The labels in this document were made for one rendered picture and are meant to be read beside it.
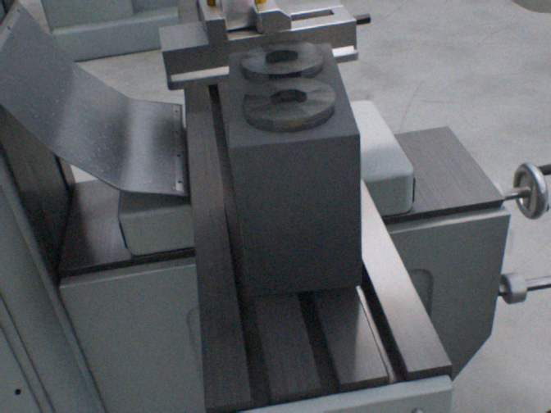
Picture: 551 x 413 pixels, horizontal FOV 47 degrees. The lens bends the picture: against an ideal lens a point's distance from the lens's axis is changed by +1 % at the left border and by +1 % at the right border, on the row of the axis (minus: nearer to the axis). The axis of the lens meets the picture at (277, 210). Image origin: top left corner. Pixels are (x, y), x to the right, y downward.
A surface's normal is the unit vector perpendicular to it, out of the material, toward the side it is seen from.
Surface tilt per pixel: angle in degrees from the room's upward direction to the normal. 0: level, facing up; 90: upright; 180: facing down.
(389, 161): 0
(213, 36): 90
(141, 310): 90
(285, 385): 0
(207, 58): 90
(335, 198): 90
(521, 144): 0
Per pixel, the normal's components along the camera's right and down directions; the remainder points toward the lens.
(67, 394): 0.57, 0.43
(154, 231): 0.15, 0.58
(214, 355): -0.08, -0.80
